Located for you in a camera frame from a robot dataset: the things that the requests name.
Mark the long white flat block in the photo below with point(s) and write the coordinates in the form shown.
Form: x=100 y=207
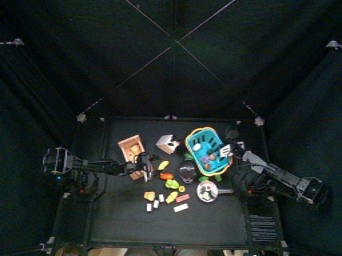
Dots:
x=180 y=208

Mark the green toy leaf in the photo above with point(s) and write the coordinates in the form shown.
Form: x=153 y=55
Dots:
x=188 y=156
x=203 y=179
x=217 y=178

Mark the yellow toy corn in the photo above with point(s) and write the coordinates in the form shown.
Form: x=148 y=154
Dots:
x=171 y=197

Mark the orange toy food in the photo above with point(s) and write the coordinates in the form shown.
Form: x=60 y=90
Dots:
x=165 y=176

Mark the toy kiwi slice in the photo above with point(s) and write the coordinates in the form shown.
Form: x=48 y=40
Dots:
x=181 y=189

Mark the open wooden toy box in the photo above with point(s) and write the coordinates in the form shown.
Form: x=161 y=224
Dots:
x=129 y=148

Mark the pink flat block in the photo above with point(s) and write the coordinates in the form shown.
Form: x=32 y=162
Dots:
x=181 y=198

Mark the purple toy food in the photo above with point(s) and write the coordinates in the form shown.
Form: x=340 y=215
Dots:
x=204 y=159

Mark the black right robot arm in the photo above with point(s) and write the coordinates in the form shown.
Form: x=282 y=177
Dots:
x=284 y=181

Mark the teal basket with yellow rim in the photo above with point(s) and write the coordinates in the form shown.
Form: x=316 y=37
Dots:
x=200 y=166

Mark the yellow toy fruit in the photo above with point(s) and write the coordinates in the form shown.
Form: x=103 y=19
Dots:
x=163 y=165

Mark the grey frame corner bracket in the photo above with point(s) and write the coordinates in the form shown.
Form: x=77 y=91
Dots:
x=169 y=117
x=16 y=42
x=80 y=117
x=332 y=44
x=259 y=121

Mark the green toy vegetable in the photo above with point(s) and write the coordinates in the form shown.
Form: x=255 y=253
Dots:
x=171 y=184

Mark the silver toy frying pan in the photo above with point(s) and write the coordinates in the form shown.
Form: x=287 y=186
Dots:
x=207 y=191

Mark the white toy egg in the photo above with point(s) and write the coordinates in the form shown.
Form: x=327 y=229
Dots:
x=196 y=147

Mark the small white block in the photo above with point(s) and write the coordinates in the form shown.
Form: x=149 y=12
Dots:
x=155 y=204
x=161 y=198
x=148 y=207

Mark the yellow orange toy cheese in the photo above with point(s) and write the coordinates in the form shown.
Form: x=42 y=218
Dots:
x=149 y=196

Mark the brown toy food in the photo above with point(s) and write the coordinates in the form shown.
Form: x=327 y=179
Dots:
x=211 y=157

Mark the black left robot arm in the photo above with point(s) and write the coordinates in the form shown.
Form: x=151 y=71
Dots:
x=95 y=166

